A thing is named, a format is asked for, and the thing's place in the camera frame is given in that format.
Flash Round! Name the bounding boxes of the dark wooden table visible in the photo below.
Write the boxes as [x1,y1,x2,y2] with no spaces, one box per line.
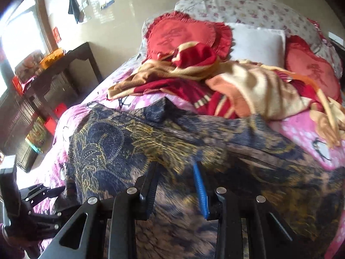
[1,42,104,172]

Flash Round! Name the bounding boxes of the red and gold blanket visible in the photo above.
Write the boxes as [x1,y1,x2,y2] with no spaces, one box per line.
[107,42,344,148]

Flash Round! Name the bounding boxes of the dark blue gold patterned garment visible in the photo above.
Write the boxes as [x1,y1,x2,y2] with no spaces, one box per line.
[66,98,344,258]

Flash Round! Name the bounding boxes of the white pillow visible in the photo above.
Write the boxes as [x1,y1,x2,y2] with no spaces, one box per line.
[226,23,286,68]

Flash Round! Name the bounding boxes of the floral pillow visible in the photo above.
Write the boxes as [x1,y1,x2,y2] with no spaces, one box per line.
[174,0,343,78]

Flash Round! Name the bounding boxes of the pink penguin blanket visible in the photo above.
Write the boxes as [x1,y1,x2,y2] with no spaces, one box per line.
[33,91,344,258]

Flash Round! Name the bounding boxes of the dark hanging cloth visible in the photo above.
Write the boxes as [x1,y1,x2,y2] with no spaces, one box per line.
[68,0,81,24]

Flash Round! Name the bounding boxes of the red box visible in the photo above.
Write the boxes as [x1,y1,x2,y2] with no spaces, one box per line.
[44,103,67,136]

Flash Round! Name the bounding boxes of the orange basket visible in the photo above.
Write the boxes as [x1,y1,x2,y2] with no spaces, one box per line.
[39,48,65,69]

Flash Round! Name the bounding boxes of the floral bed sheet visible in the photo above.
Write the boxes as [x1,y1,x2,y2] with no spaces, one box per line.
[85,17,154,101]

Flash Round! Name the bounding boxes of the red heart pillow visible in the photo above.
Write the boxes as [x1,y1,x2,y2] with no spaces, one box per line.
[144,11,232,60]
[285,35,342,104]

